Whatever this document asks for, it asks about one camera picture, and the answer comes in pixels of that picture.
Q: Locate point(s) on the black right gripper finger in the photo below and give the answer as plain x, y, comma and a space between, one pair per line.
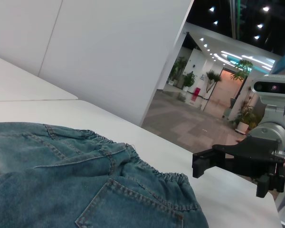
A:
263, 187
202, 162

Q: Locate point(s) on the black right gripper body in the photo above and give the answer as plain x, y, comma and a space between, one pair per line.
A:
254, 152

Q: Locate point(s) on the blue denim shorts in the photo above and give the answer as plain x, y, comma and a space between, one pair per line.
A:
61, 180

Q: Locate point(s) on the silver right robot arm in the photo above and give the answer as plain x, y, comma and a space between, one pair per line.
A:
273, 128

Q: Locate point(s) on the low shrub in white pot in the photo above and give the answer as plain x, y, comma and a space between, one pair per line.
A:
245, 116

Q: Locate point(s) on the red floor sign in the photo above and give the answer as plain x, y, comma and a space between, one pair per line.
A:
196, 95

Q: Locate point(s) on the large-leaf tree plant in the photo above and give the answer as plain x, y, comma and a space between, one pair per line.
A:
242, 70

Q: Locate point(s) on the bushy plant in white pot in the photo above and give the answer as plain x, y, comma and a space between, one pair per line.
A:
188, 80

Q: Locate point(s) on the potted palm plant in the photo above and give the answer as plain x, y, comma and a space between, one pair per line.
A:
212, 79

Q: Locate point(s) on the tall leafy corner plant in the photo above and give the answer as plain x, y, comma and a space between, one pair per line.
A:
178, 69

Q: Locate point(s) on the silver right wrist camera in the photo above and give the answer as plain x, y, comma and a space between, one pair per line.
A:
273, 86

